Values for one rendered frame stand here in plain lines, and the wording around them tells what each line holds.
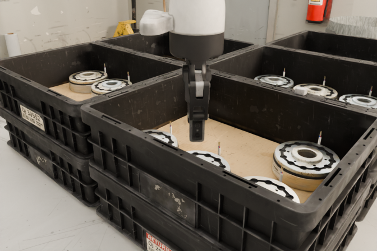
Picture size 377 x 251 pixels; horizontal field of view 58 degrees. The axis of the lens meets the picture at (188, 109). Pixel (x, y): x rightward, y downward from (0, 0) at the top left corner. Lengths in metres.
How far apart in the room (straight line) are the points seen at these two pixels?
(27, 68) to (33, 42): 3.13
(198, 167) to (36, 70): 0.66
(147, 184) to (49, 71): 0.57
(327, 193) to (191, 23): 0.25
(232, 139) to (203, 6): 0.32
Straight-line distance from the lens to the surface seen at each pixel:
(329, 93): 0.87
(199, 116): 0.45
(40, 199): 0.78
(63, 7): 4.27
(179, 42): 0.44
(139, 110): 0.65
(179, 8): 0.44
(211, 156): 0.55
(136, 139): 0.47
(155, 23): 0.43
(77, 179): 0.70
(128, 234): 0.63
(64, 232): 0.69
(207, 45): 0.44
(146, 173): 0.50
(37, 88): 0.70
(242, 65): 0.91
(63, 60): 1.01
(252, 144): 0.65
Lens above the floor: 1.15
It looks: 24 degrees down
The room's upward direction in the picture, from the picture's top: straight up
